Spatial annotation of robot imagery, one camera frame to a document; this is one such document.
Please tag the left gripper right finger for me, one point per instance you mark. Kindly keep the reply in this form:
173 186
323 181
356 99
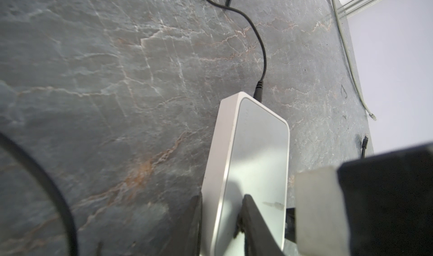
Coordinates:
258 240

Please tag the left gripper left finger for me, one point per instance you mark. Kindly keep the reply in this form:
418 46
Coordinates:
186 237

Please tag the white network switch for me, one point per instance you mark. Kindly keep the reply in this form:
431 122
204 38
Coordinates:
249 155

